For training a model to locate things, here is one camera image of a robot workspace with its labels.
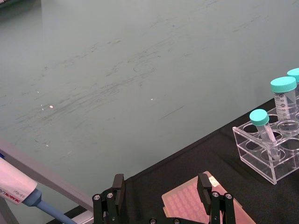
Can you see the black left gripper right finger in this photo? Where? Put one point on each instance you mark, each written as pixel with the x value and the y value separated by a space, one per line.
pixel 210 200

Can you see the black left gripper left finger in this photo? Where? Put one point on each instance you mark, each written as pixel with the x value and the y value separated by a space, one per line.
pixel 116 198

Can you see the pink translucent well plate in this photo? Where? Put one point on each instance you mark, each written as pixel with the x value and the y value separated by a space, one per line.
pixel 182 203

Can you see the black table cloth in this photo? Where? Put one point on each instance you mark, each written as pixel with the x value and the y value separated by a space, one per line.
pixel 233 168

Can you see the clear acrylic tube rack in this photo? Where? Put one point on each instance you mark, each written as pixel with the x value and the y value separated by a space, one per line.
pixel 259 161

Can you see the grey metal pipette stand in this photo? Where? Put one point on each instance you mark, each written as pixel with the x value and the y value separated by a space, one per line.
pixel 51 177

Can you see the small teal-capped centrifuge tube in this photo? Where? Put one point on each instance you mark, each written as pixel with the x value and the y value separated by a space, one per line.
pixel 262 126

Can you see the white and blue pipette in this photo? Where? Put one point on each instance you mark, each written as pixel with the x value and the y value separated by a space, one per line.
pixel 16 182

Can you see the large teal-capped centrifuge tube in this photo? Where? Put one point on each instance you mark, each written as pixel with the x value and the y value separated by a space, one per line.
pixel 283 100
pixel 294 73

